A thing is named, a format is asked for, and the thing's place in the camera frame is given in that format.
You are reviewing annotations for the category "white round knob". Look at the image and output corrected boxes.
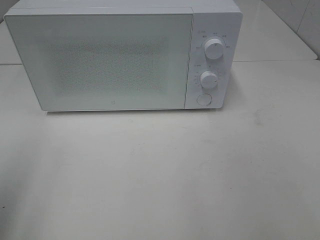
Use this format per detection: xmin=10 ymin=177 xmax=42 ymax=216
xmin=203 ymin=36 xmax=226 ymax=60
xmin=200 ymin=71 xmax=219 ymax=89

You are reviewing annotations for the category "white microwave door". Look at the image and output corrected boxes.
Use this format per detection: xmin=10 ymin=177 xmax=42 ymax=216
xmin=4 ymin=7 xmax=193 ymax=112

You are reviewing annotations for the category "white microwave oven body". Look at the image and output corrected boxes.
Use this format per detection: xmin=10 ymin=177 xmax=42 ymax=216
xmin=4 ymin=0 xmax=243 ymax=109

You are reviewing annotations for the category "white round door button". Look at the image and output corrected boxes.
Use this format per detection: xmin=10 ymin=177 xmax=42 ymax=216
xmin=196 ymin=93 xmax=212 ymax=106

